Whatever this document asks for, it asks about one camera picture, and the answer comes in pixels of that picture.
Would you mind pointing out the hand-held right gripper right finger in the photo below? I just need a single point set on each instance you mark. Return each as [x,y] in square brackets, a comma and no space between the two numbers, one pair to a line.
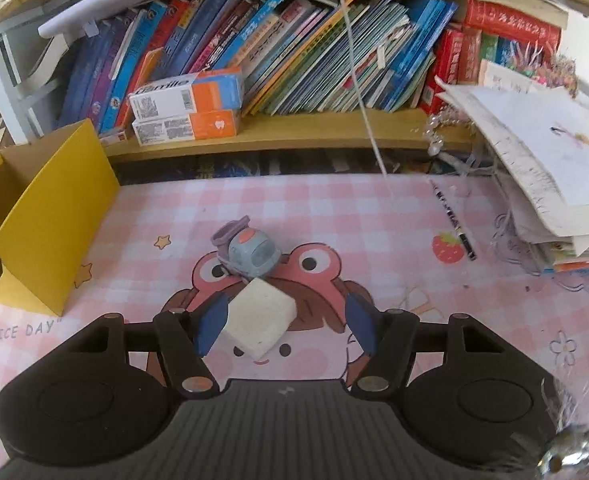
[362,325]

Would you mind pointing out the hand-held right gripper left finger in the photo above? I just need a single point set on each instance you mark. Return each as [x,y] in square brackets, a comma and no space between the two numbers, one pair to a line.
[214,325]

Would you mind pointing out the white foam block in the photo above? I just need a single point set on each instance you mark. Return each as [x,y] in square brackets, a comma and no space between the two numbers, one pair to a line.
[259,315]

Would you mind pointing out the yellow cardboard box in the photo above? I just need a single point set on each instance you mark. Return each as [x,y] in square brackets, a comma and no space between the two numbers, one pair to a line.
[59,220]

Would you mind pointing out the grey toy car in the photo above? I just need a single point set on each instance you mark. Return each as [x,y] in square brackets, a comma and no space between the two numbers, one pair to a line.
[249,252]

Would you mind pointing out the pink printed desk mat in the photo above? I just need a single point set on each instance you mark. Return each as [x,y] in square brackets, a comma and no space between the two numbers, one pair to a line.
[324,200]

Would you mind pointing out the black patterned pencil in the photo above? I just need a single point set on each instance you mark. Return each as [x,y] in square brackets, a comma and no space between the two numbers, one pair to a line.
[452,220]

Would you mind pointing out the white and orange toothpaste box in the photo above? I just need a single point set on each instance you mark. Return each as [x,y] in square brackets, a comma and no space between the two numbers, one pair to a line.
[174,97]
[184,130]

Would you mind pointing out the wooden bookshelf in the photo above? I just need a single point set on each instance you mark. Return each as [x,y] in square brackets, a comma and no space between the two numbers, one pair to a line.
[299,132]

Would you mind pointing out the clear bead ornament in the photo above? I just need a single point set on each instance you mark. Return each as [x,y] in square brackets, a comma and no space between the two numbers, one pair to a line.
[437,135]

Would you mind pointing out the shiny silver object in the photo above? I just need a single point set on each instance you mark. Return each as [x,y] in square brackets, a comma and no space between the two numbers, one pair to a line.
[569,452]

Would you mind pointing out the pile of papers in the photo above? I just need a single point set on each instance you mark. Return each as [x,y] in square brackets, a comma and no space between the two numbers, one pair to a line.
[549,160]

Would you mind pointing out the red hardcover book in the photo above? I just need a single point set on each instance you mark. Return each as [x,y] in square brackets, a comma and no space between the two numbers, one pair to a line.
[449,70]

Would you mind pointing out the row of colourful books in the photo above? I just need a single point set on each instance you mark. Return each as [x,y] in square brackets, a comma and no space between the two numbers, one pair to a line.
[299,50]

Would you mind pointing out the pink glitter ornament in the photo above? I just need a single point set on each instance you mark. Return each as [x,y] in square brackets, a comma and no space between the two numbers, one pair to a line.
[549,67]

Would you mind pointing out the thick red dictionary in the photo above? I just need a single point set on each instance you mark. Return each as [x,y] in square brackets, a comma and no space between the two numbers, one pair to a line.
[509,22]

